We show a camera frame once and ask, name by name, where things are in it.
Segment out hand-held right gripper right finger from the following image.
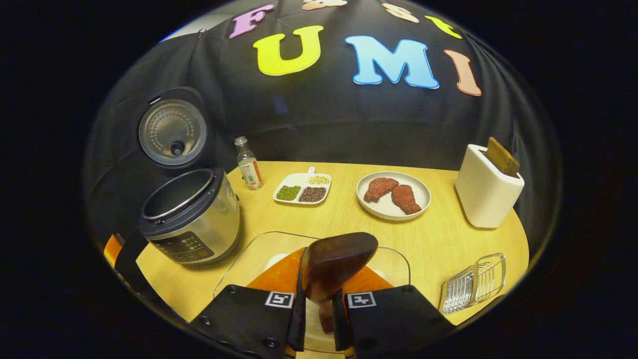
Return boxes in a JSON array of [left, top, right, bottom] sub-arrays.
[[331, 266, 457, 359]]

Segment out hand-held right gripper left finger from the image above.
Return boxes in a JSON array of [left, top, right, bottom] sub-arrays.
[[189, 247, 307, 359]]

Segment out white toaster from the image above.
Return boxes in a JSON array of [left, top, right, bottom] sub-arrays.
[[455, 144, 525, 229]]

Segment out dark silver rice cooker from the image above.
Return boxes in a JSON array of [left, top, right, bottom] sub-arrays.
[[137, 86, 242, 266]]

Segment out red beans heap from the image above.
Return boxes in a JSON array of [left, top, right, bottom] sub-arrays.
[[299, 186, 327, 203]]

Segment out small glass bottle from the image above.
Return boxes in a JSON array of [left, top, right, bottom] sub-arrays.
[[234, 136, 264, 191]]

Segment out brown meat piece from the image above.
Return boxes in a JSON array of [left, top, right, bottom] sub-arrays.
[[363, 177, 399, 202], [391, 184, 422, 215]]

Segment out white divided dish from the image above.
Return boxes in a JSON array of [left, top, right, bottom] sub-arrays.
[[273, 167, 332, 205]]

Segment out black backdrop cloth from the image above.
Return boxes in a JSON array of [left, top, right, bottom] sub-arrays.
[[82, 0, 564, 245]]

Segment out brown toast slice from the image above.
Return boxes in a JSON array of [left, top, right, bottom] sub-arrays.
[[485, 137, 520, 178]]

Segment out round white plate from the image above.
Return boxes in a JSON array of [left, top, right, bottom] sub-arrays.
[[356, 172, 432, 221]]

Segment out brown wooden spoon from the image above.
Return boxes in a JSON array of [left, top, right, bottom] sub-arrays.
[[302, 232, 379, 335]]

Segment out clear plastic box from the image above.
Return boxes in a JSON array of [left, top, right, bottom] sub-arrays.
[[213, 231, 412, 355]]

